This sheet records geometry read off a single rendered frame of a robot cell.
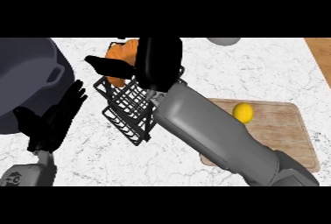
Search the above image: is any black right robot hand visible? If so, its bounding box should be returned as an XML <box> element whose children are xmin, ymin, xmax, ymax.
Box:
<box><xmin>82</xmin><ymin>37</ymin><xmax>183</xmax><ymax>94</ymax></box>

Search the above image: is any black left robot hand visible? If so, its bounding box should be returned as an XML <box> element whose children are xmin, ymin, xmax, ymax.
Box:
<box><xmin>12</xmin><ymin>79</ymin><xmax>88</xmax><ymax>153</ymax></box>

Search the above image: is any orange croissant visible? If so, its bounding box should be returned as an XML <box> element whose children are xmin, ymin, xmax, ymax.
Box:
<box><xmin>103</xmin><ymin>38</ymin><xmax>140</xmax><ymax>88</ymax></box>

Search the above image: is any wooden cutting board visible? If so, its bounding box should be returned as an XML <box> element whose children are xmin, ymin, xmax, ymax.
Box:
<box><xmin>199</xmin><ymin>97</ymin><xmax>322</xmax><ymax>173</ymax></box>

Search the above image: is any dark grey pan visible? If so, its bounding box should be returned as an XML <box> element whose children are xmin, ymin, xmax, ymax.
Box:
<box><xmin>0</xmin><ymin>37</ymin><xmax>77</xmax><ymax>135</ymax></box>

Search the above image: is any grey round object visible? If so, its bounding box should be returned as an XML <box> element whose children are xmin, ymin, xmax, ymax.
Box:
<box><xmin>205</xmin><ymin>37</ymin><xmax>242</xmax><ymax>47</ymax></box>

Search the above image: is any yellow lemon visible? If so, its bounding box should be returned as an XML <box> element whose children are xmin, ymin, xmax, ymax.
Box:
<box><xmin>232</xmin><ymin>101</ymin><xmax>254</xmax><ymax>125</ymax></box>

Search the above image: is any brown wooden surface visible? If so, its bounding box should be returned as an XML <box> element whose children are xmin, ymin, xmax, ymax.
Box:
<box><xmin>304</xmin><ymin>37</ymin><xmax>331</xmax><ymax>88</ymax></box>

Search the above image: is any black wire tiered basket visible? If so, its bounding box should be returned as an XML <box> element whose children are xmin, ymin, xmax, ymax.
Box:
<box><xmin>91</xmin><ymin>41</ymin><xmax>189</xmax><ymax>147</ymax></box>

